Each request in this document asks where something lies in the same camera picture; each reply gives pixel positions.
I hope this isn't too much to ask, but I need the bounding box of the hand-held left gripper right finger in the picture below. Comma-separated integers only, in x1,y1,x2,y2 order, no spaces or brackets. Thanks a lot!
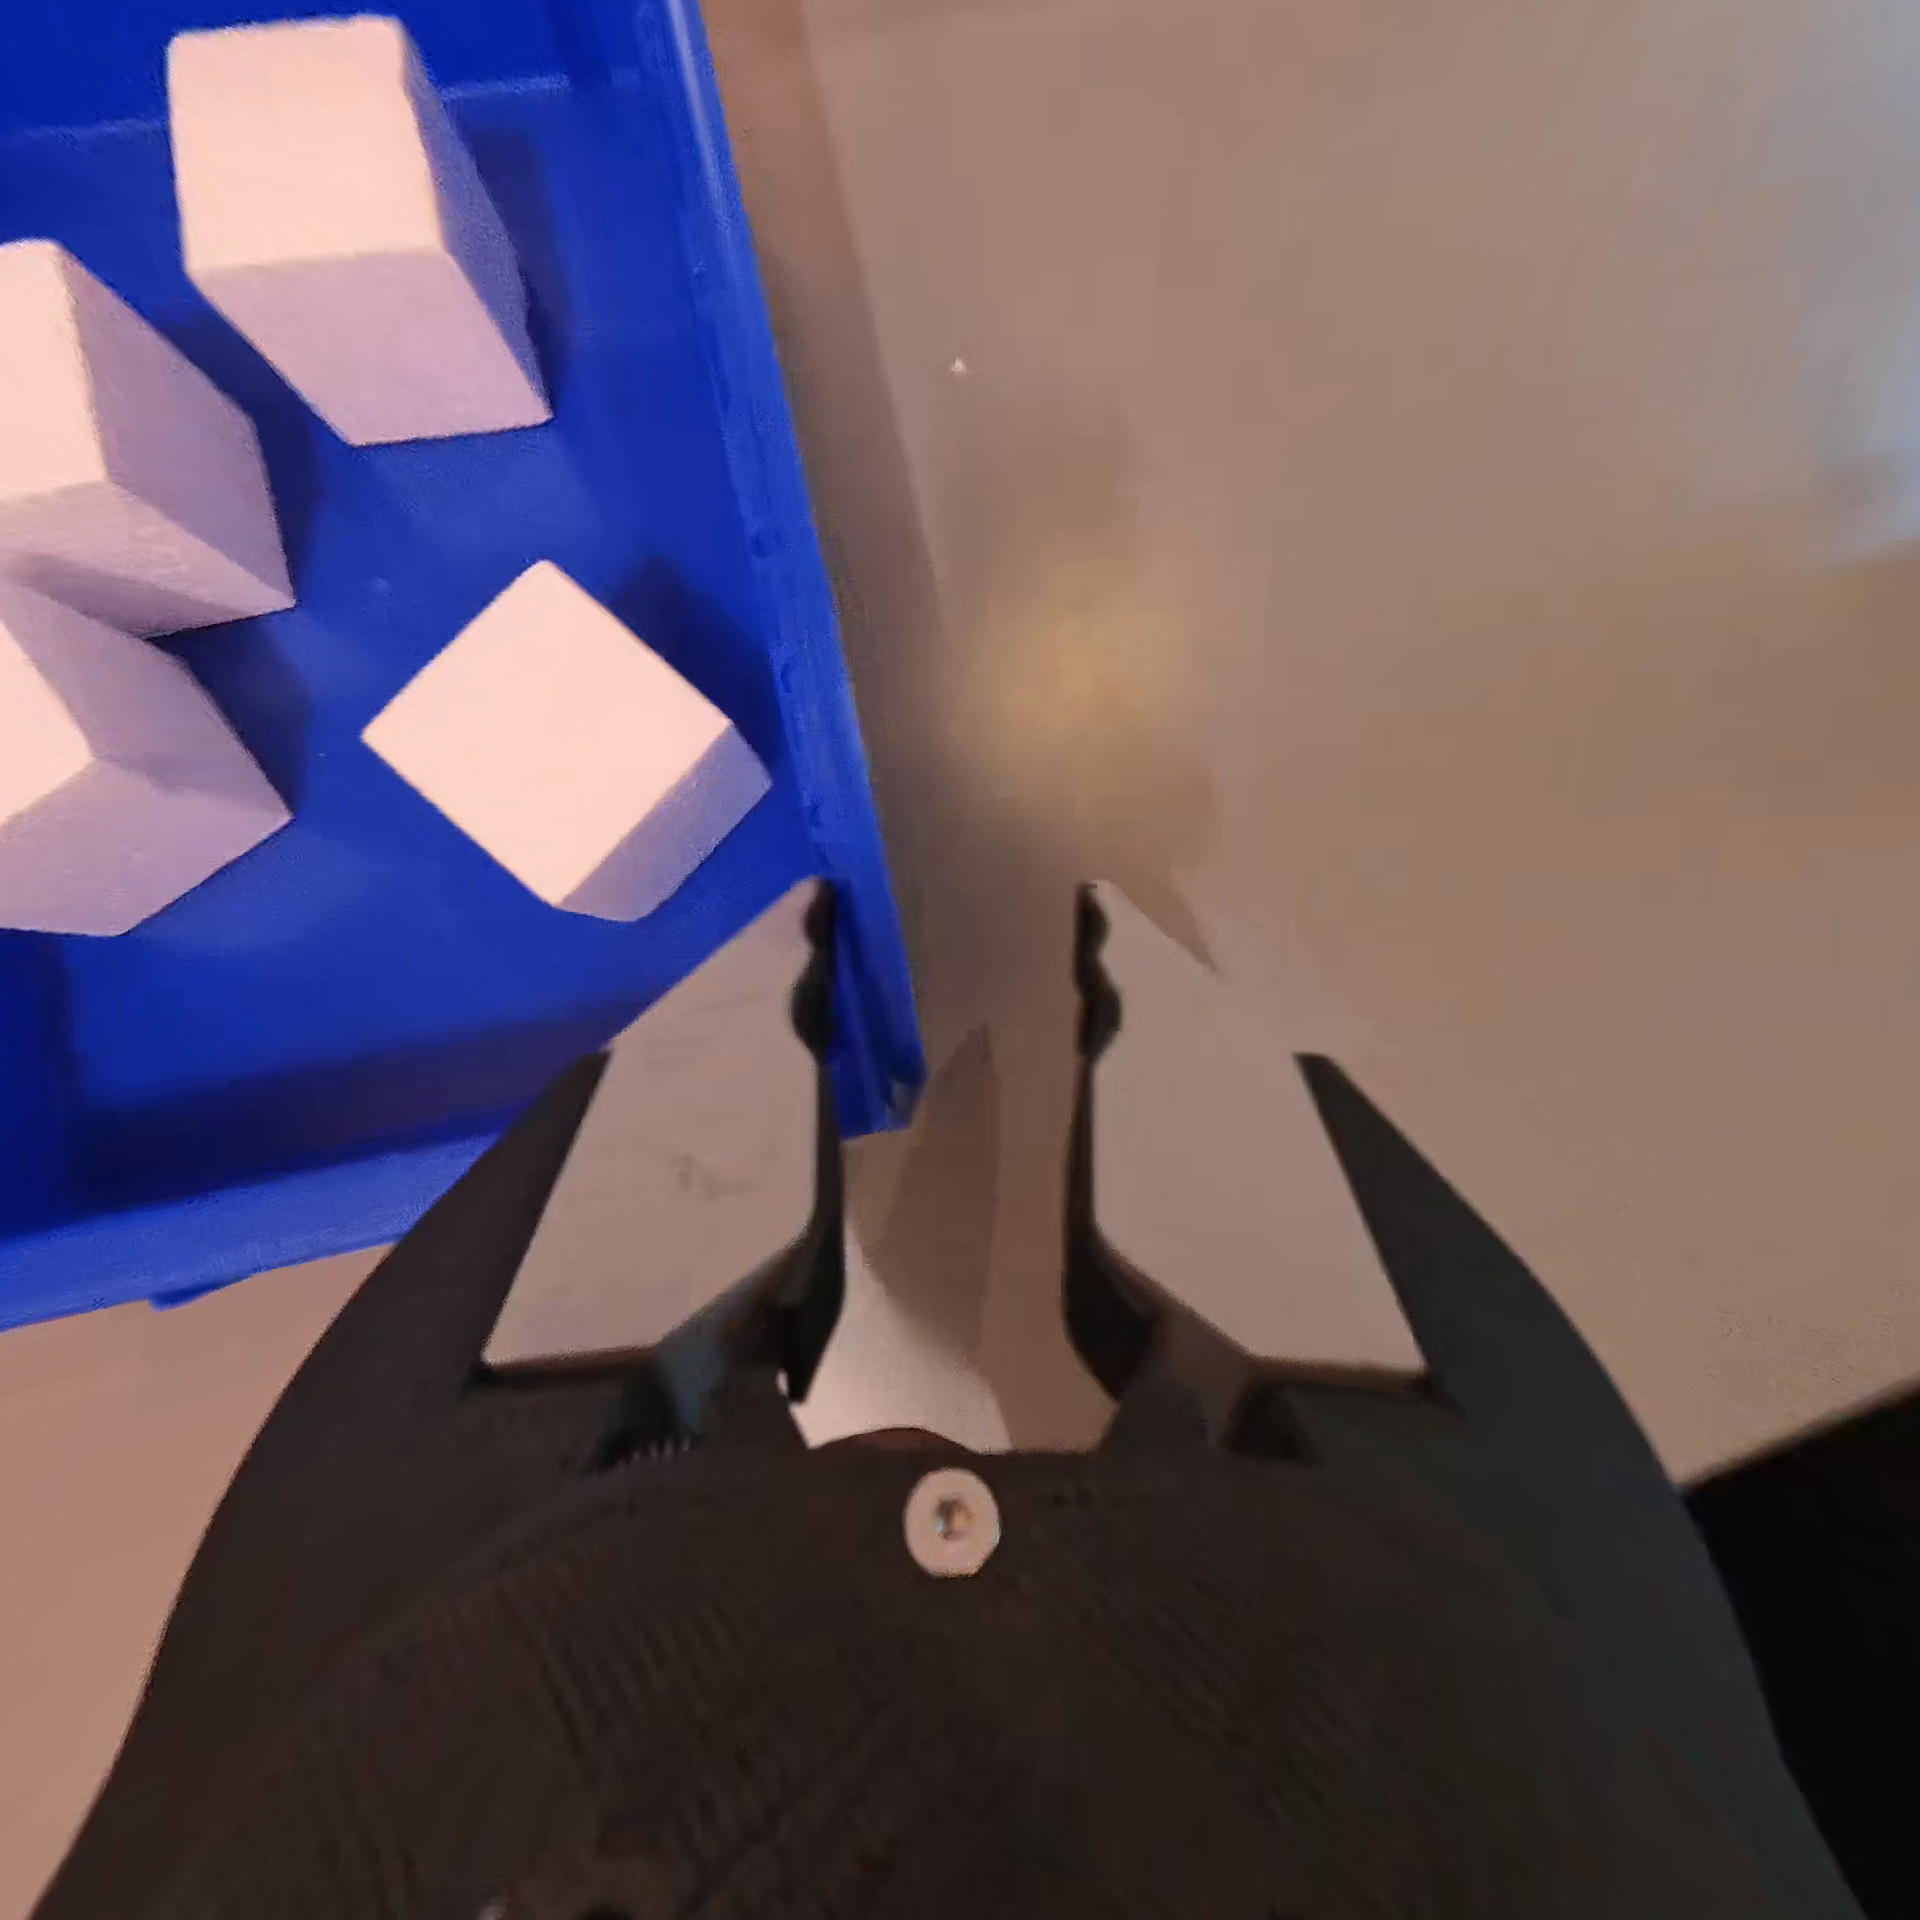
1064,882,1427,1408

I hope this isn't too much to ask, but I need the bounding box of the white foam cube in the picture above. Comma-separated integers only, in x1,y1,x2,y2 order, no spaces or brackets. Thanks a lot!
0,240,297,639
165,11,554,447
359,560,778,924
0,576,291,940

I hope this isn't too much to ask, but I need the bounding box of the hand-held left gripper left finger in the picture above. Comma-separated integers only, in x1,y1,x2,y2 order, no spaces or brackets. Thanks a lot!
480,878,848,1402

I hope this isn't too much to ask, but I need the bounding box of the blue plastic bin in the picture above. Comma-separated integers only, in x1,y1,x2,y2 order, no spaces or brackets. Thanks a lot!
0,0,928,1338

